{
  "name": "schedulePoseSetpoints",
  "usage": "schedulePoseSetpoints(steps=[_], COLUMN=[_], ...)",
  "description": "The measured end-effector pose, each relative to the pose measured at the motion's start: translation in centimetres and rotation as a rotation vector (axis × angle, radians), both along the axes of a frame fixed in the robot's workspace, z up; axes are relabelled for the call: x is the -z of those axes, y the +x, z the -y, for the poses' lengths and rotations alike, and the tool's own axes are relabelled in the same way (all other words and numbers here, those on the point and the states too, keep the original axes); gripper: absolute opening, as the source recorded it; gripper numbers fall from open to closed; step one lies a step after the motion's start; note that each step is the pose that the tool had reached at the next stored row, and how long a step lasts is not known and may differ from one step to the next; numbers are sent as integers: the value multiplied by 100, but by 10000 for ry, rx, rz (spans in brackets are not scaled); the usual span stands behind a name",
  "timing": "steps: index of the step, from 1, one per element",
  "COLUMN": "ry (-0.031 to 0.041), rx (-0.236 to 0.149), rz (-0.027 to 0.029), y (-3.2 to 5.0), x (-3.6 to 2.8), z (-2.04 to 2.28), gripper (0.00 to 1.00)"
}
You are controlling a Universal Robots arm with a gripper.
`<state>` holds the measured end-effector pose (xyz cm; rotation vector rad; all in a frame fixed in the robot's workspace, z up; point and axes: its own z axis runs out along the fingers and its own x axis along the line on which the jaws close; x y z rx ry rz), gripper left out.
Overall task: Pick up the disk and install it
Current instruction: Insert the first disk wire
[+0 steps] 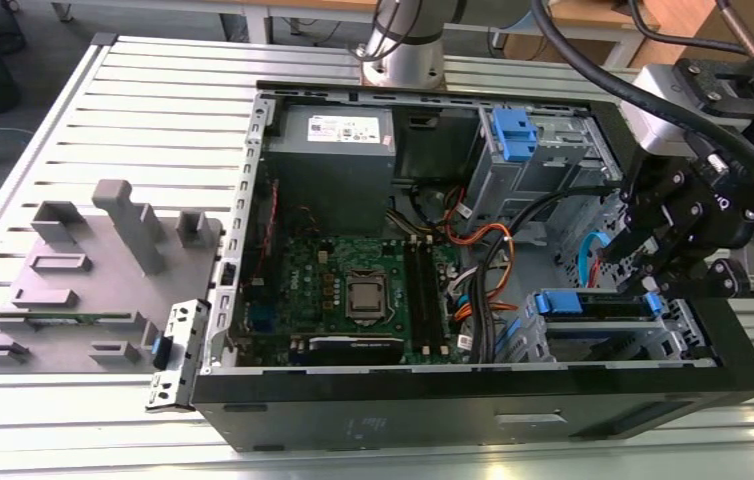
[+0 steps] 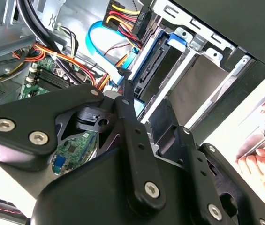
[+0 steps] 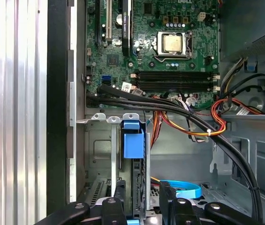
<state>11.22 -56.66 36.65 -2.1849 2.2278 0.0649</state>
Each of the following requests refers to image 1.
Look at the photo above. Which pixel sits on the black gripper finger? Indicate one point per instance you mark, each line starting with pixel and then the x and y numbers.
pixel 663 205
pixel 723 275

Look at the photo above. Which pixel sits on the hard disk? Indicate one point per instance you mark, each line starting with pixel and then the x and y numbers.
pixel 556 303

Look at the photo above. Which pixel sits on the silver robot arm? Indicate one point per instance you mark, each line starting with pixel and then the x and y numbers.
pixel 409 55

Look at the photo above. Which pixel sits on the silver metal disk bay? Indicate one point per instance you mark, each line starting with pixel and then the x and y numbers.
pixel 609 326

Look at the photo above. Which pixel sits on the grey metal drive cage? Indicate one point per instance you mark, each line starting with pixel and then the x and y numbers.
pixel 536 180

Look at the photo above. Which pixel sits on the blue plastic drive latch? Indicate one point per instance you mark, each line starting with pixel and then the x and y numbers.
pixel 515 132

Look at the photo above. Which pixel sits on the brown wooden cabinet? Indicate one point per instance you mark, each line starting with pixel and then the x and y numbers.
pixel 689 15

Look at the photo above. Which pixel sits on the black RAM slot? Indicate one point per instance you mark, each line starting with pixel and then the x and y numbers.
pixel 418 295

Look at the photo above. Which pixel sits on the black CPU socket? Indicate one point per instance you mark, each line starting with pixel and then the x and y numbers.
pixel 364 274

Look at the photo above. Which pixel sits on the silver CPU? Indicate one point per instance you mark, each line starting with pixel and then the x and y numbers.
pixel 365 296

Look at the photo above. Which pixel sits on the grey power supply unit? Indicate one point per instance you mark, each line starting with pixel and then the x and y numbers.
pixel 329 190

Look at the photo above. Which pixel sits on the black open PC case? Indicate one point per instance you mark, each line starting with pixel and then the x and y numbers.
pixel 416 415

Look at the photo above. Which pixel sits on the green motherboard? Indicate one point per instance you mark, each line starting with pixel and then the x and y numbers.
pixel 309 260

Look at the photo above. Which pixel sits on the black graphics card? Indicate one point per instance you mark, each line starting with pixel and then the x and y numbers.
pixel 349 350

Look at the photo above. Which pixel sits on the blue black latch clip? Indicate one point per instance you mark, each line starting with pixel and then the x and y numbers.
pixel 162 346

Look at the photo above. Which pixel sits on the grey parts rack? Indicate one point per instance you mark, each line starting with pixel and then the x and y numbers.
pixel 102 300

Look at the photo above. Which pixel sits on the green RAM stick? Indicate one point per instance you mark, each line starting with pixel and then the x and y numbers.
pixel 62 318

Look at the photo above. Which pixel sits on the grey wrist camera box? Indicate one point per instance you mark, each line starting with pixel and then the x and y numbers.
pixel 656 115

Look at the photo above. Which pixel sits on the black wrist mount bracket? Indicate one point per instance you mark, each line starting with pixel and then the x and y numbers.
pixel 696 75

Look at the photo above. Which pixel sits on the wooden desk white frame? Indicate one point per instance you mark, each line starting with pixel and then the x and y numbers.
pixel 603 22

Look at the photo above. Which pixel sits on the white metal table frame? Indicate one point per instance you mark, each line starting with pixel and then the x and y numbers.
pixel 257 27

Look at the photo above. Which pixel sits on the silver hinged slot bracket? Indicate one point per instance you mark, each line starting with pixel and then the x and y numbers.
pixel 182 350

